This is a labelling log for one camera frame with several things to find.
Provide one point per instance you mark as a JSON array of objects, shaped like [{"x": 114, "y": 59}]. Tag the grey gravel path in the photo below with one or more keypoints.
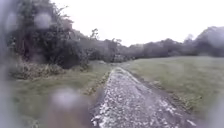
[{"x": 130, "y": 100}]

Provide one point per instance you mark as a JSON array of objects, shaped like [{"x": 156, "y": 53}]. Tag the wood of trees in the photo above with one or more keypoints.
[{"x": 53, "y": 43}]

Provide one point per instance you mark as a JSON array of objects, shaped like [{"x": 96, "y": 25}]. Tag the grass field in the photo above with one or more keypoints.
[
  {"x": 186, "y": 75},
  {"x": 50, "y": 90}
]

